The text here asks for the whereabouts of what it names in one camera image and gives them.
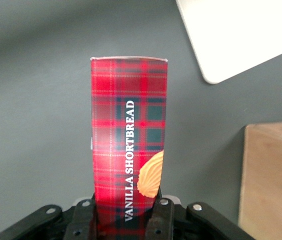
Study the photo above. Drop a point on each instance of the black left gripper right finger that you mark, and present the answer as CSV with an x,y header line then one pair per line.
x,y
160,217

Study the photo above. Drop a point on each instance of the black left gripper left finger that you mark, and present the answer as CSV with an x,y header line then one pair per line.
x,y
81,220

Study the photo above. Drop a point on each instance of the red tartan cookie box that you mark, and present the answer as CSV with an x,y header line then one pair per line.
x,y
128,130

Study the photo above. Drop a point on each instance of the beige rectangular tray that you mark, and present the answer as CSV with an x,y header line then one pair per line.
x,y
240,35

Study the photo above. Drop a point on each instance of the oak wooden drawer cabinet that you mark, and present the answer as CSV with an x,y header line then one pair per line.
x,y
273,180

